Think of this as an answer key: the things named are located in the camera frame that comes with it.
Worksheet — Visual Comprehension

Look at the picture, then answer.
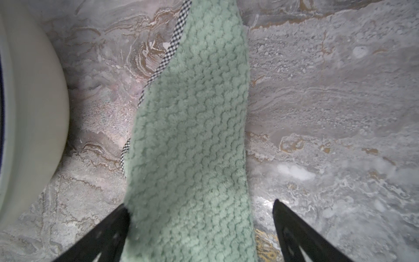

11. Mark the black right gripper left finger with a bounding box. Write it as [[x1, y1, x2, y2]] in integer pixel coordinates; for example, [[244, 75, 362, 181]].
[[54, 204, 131, 262]]

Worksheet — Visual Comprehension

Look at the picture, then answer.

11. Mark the frying pan cream handle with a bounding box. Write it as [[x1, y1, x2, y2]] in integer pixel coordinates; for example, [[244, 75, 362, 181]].
[[1, 1, 69, 228]]

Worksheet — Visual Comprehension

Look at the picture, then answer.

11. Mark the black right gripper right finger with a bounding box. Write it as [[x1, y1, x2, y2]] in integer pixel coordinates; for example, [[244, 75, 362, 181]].
[[272, 199, 352, 262]]

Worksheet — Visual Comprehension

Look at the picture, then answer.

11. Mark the green waffle cloth checkered trim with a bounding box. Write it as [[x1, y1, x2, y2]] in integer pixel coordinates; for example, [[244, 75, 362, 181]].
[[122, 1, 257, 262]]

